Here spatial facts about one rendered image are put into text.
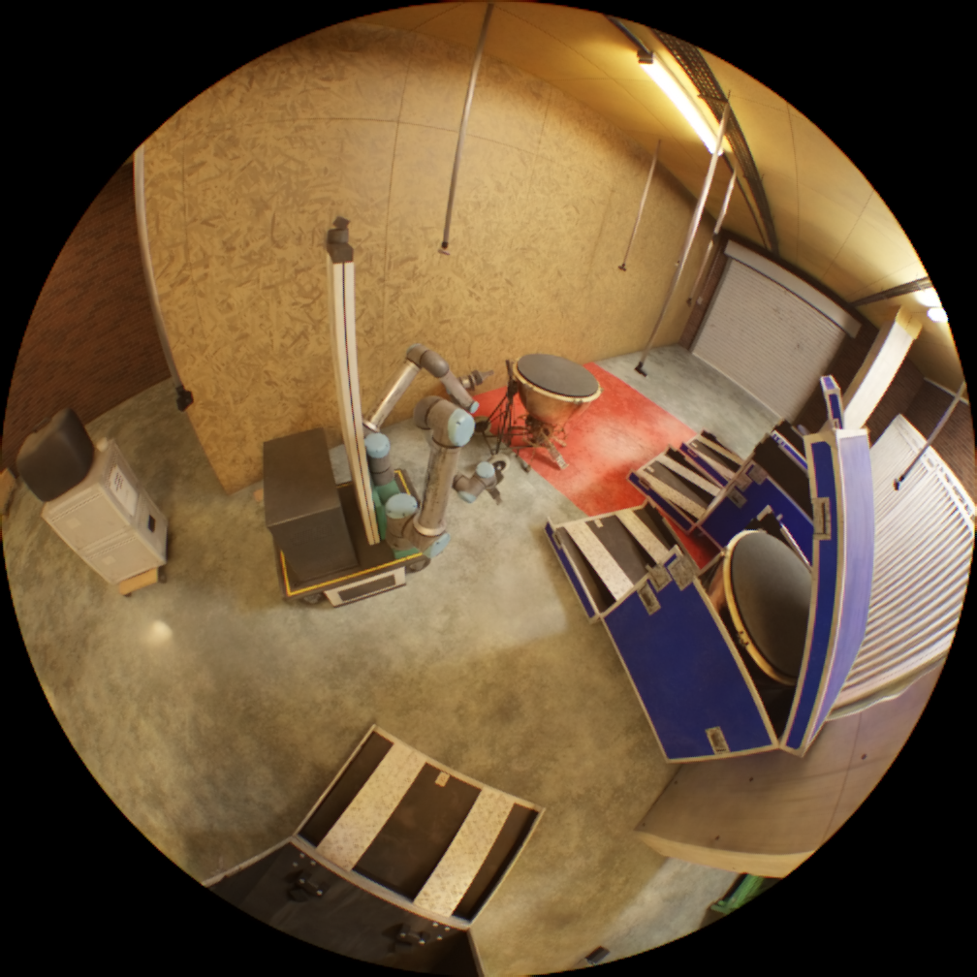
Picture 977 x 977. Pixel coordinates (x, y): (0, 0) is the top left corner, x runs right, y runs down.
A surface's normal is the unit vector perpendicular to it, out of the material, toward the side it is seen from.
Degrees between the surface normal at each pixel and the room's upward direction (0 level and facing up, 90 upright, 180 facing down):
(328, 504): 0
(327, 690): 0
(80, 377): 90
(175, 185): 90
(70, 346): 90
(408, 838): 1
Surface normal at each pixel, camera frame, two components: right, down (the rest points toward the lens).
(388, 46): 0.64, 0.63
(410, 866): 0.17, -0.68
